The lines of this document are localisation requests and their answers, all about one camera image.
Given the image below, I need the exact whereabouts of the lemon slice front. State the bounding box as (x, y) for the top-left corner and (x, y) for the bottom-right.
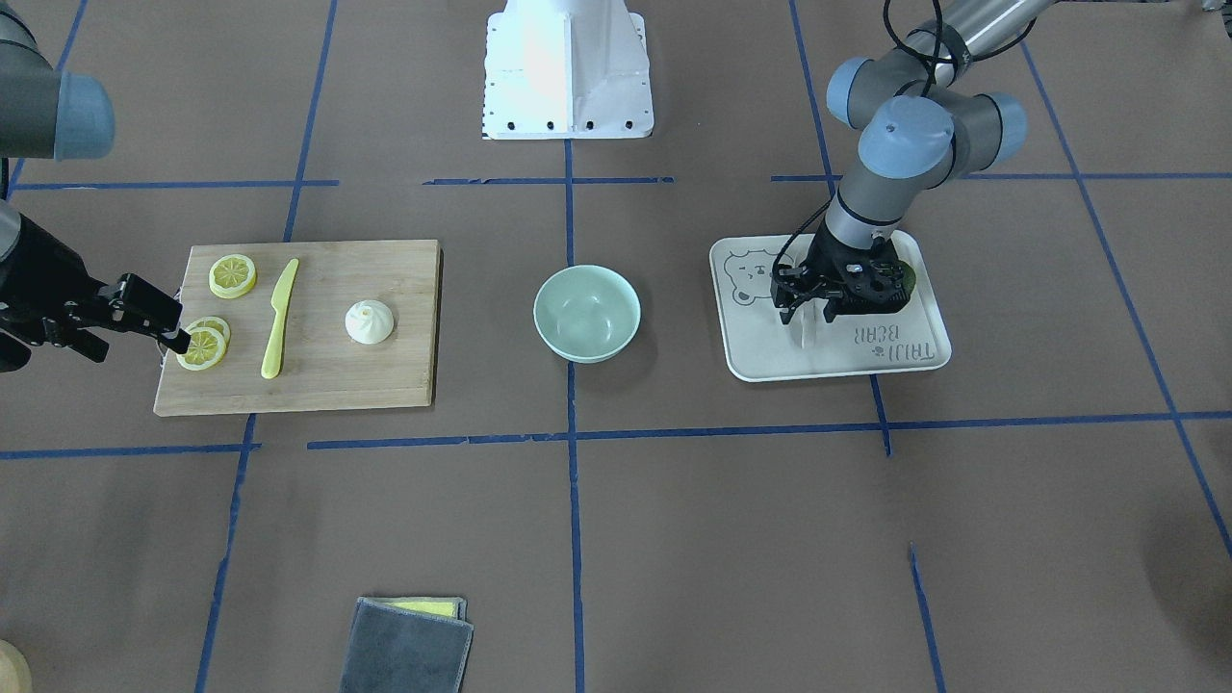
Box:
(176, 326), (228, 372)

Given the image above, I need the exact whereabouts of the cream plastic spoon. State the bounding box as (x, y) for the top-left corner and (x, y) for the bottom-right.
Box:
(788, 297), (819, 351)

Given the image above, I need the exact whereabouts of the mint green bowl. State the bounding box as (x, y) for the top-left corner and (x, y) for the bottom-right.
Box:
(532, 265), (642, 364)

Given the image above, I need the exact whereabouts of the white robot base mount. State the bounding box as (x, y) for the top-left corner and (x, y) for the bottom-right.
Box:
(480, 1), (655, 141)

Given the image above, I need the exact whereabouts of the bamboo cutting board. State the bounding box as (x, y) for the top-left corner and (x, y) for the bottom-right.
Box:
(153, 240), (444, 417)

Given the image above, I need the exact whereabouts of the white steamed bun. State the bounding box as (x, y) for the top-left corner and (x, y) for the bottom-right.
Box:
(344, 298), (395, 347)

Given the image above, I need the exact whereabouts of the cream bear tray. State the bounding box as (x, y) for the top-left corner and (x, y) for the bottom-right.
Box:
(708, 231), (952, 383)

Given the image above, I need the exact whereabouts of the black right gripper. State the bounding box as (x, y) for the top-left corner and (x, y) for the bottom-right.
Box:
(1, 217), (191, 372)

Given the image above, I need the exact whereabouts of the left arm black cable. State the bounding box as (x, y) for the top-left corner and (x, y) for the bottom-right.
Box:
(770, 0), (1036, 290)

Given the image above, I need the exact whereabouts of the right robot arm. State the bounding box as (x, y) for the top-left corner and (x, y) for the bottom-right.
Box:
(1, 2), (190, 372)

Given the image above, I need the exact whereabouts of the yellow sponge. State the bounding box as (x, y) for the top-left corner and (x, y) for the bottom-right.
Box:
(384, 597), (467, 620)

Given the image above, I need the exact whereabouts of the yellow plastic knife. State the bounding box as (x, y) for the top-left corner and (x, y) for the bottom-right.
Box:
(260, 258), (299, 380)

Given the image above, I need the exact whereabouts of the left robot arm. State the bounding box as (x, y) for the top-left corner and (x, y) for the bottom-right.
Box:
(770, 1), (1047, 324)

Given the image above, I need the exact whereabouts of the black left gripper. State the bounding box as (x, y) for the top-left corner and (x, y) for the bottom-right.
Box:
(771, 231), (912, 326)

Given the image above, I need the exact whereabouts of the lemon slice top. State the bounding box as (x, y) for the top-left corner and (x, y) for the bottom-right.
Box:
(208, 253), (257, 298)

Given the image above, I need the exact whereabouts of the lemon slice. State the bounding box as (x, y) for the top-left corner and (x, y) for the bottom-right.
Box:
(208, 253), (257, 298)
(184, 316), (232, 342)
(176, 326), (228, 372)

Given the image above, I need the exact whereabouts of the lemon slice behind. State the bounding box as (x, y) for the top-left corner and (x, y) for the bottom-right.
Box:
(184, 316), (232, 342)

